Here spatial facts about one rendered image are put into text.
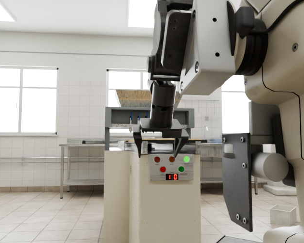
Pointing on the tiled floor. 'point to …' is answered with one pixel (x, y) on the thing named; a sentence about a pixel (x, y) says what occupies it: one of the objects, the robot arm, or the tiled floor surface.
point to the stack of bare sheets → (234, 240)
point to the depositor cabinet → (116, 195)
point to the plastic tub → (283, 215)
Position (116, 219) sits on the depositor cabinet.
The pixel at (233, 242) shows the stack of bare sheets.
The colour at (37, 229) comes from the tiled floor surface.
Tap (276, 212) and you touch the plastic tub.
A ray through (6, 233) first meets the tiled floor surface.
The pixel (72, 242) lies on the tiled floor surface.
